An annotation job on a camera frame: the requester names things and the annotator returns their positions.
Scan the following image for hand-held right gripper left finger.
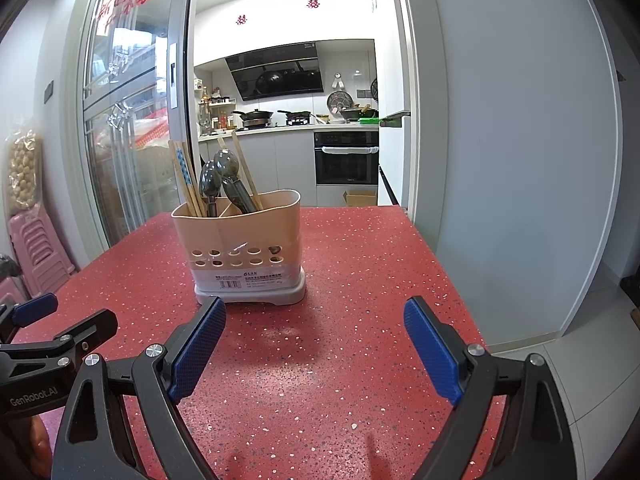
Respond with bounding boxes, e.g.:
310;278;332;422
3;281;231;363
50;295;227;480

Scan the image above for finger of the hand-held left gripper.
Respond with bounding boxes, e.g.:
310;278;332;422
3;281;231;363
0;292;59;344
0;308;119;372

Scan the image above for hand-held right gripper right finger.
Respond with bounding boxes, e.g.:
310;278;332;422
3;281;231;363
403;295;572;480

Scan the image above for beige plastic utensil holder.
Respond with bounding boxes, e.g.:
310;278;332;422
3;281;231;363
171;189;307;307

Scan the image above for dark translucent plastic spoon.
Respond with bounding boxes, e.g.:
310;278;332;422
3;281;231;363
221;176;251;214
235;180;263;212
199;160;224;219
214;148;242;182

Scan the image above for blue flowered wooden chopstick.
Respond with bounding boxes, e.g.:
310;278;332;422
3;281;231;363
174;146;198;213

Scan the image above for black bag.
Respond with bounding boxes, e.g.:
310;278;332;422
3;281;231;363
0;255;24;282

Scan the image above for stack of pink stools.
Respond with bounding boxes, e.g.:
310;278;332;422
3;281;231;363
7;207;77;297

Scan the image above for bag of beige balls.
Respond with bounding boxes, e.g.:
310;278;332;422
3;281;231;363
5;121;44;214

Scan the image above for cardboard box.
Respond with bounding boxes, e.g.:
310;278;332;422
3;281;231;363
342;189;379;208

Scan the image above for white kitchen counter cabinets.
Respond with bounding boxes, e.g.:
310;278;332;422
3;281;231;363
197;122;381;208

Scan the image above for black built-in oven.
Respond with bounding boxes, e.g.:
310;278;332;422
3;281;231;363
313;130;380;187

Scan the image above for sliding glass door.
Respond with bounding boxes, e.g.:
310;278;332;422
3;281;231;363
75;0;198;248

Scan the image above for black wok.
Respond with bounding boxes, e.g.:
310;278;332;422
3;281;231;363
232;108;275;129

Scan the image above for row of condiment bottles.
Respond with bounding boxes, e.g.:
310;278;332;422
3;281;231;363
196;79;240;136

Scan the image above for dark cooking pot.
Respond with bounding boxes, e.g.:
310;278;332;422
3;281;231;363
342;104;377;122

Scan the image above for black frying pan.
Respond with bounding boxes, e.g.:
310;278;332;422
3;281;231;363
277;109;314;126

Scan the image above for black range hood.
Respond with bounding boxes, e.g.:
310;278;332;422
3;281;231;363
224;42;324;102

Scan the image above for white refrigerator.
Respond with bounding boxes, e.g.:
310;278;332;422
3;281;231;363
358;0;417;129

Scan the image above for red paper door decoration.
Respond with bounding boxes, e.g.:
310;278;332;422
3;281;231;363
96;0;167;32

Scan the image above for white oven handle wrap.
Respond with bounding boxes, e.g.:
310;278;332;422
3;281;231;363
321;145;380;156

